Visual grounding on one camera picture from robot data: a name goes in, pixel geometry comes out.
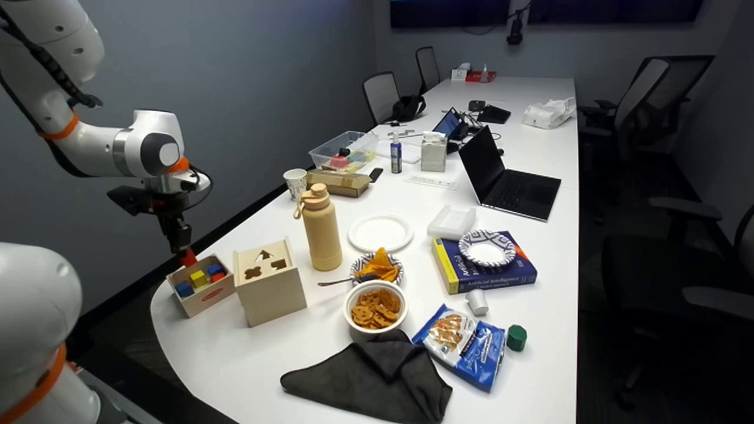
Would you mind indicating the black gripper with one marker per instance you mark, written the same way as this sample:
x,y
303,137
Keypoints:
x,y
165,198

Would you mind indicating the orange cube block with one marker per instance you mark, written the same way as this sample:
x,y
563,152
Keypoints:
x,y
186,258

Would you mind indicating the blue cube block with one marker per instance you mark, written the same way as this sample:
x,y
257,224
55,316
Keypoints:
x,y
184,287

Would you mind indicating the wooden shape sorter cube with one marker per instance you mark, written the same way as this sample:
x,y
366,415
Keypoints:
x,y
266,283

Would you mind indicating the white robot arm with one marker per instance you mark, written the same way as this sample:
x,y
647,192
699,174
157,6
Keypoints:
x,y
47,53

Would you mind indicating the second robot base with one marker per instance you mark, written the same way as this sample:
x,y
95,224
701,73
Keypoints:
x,y
40,303

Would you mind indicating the yellow cube block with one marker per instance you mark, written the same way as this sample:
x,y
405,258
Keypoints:
x,y
199,278

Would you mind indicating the wooden tray of blocks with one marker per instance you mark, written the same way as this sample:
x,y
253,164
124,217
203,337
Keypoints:
x,y
207,296

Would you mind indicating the paper cup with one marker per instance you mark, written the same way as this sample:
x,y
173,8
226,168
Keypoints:
x,y
297,177

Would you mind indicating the beige water bottle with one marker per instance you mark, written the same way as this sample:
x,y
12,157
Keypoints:
x,y
318,217

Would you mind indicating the wooden block bundle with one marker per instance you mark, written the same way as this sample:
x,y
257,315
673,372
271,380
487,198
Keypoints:
x,y
339,185

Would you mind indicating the clear plastic storage bin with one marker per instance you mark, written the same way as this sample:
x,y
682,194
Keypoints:
x,y
344,152

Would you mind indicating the metal spoon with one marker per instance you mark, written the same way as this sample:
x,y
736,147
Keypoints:
x,y
351,278

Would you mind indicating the small plate with chips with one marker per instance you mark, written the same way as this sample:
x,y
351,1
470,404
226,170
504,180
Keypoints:
x,y
378,267

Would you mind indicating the white empty plate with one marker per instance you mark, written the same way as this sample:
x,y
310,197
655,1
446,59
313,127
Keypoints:
x,y
381,232

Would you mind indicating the white bowl of chips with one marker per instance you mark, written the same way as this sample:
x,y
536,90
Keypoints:
x,y
375,307

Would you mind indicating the blue can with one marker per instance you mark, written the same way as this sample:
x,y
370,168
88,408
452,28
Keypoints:
x,y
397,157

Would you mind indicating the grey office chair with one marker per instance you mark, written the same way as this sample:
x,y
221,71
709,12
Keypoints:
x,y
381,93

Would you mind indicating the dark grey cloth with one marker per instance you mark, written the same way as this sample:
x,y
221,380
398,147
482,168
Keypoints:
x,y
386,378

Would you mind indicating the black bag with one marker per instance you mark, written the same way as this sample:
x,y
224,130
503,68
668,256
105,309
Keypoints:
x,y
409,107

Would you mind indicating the white tissue box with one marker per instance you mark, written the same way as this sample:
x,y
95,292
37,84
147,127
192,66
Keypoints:
x,y
431,152

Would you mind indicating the blue and yellow book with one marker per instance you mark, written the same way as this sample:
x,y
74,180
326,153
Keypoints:
x,y
462,277

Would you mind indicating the tablet with blue screen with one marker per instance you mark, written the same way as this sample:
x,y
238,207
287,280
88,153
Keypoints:
x,y
452,126

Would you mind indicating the small white cup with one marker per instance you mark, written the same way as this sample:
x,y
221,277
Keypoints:
x,y
476,303

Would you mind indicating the blue patterned paper plate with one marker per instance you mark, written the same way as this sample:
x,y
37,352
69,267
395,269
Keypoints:
x,y
488,249

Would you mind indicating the blue snack bag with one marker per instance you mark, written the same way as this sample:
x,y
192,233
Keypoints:
x,y
464,344

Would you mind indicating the black laptop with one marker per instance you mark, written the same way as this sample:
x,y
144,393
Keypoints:
x,y
504,190

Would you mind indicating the green bottle cap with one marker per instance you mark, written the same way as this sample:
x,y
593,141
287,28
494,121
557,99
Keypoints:
x,y
517,337

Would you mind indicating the white crumpled cloth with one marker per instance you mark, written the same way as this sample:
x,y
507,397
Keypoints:
x,y
550,114

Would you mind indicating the black office chair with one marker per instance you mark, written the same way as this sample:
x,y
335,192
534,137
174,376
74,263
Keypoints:
x,y
651,107

